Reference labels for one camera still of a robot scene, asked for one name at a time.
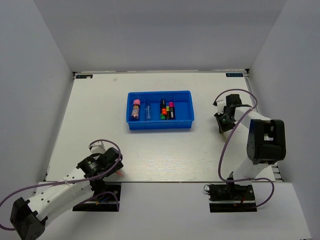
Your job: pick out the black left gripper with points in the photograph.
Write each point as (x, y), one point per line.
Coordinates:
(119, 166)

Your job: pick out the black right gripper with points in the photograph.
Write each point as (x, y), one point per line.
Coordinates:
(223, 128)

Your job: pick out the slim pink highlighter pen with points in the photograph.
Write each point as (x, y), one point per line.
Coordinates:
(121, 174)

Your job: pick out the pink-capped marker tube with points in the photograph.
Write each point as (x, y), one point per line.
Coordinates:
(135, 110)

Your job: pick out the pink highlighter black body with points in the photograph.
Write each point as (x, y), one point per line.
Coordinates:
(171, 110)

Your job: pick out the clear spray bottle blue cap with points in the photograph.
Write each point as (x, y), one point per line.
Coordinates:
(148, 111)

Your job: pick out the yellow highlighter black body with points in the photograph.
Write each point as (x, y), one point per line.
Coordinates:
(168, 113)

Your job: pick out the orange highlighter black body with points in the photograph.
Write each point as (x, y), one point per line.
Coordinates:
(163, 107)

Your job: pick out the green highlighter black body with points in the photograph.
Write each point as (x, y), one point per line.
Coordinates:
(162, 116)

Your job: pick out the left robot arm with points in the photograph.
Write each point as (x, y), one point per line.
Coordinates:
(30, 217)

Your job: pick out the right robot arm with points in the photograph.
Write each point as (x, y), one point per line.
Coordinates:
(266, 141)

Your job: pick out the blue compartment tray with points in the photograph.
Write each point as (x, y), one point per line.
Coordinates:
(183, 108)

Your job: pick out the right corner label sticker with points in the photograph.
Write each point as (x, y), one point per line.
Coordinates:
(234, 75)

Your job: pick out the corner label sticker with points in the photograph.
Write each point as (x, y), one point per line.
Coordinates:
(234, 75)
(84, 76)

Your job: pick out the left corner label sticker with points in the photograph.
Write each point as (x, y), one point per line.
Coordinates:
(84, 76)

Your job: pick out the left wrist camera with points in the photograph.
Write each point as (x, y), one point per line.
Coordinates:
(97, 148)

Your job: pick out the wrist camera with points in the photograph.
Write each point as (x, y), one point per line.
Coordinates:
(97, 148)
(220, 105)

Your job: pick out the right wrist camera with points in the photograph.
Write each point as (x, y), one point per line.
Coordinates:
(220, 105)

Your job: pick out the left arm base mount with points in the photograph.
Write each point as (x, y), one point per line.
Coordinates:
(107, 200)

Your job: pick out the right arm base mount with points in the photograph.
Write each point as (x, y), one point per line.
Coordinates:
(230, 198)

